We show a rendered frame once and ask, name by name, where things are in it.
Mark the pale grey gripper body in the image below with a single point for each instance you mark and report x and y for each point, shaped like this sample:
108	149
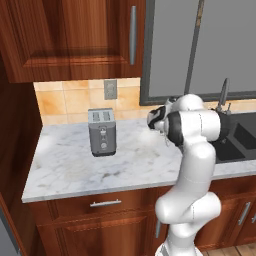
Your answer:
164	136

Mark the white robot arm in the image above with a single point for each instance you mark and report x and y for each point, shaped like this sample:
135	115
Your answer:
196	173

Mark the black sink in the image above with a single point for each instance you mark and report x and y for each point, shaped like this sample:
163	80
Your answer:
240	140

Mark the wooden base cabinet door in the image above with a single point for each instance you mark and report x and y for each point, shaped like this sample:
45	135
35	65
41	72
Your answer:
230	216
100	236

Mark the tall wooden cabinet side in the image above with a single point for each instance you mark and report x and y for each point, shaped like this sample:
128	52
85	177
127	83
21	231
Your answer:
16	150

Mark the grey toaster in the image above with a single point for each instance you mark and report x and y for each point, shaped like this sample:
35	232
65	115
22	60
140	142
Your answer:
102	135

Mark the grey tap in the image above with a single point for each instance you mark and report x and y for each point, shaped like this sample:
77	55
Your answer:
224	95

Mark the grey framed window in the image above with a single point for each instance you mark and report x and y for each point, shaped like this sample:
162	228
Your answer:
166	50

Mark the wooden drawer front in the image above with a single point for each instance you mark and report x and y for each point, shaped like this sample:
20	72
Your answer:
76	206

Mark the grey appliance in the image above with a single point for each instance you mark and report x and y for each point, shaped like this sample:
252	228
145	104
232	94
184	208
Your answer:
6	236

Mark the grey wall socket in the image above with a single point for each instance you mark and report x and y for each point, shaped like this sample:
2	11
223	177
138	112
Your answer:
110	89

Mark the wooden wall cabinet door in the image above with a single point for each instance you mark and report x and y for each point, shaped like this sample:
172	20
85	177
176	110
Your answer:
66	36

